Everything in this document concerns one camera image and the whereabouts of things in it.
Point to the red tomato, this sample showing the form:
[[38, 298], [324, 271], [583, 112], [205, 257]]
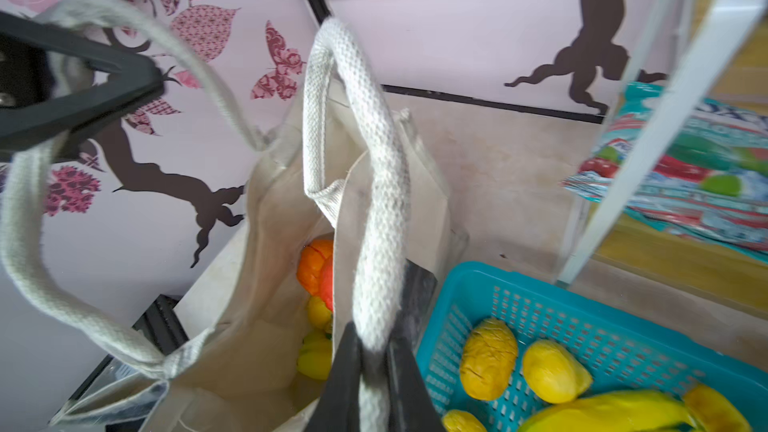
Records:
[[325, 289]]

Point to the lower green white candy bag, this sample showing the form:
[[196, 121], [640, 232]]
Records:
[[709, 185]]

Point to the yellow lemon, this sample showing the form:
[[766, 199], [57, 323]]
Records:
[[461, 421]]

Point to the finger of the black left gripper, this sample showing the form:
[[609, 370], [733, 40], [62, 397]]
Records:
[[53, 81]]

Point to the brownish yellow mango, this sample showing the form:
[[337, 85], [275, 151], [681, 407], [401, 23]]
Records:
[[488, 360]]

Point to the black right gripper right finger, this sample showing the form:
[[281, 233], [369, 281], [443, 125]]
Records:
[[411, 407]]

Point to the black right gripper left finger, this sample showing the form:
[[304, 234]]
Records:
[[338, 407]]

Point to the white wooden two-tier shelf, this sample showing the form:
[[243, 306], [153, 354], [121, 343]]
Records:
[[711, 271]]

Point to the yellow pear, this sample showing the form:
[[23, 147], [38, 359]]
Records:
[[712, 412], [553, 373]]

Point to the yellow banana bunch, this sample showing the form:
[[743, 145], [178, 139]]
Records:
[[315, 355], [628, 410]]

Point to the orange bell pepper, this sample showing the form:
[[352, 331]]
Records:
[[313, 258]]

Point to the cream canvas grocery bag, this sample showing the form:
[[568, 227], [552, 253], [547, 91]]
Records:
[[342, 166]]

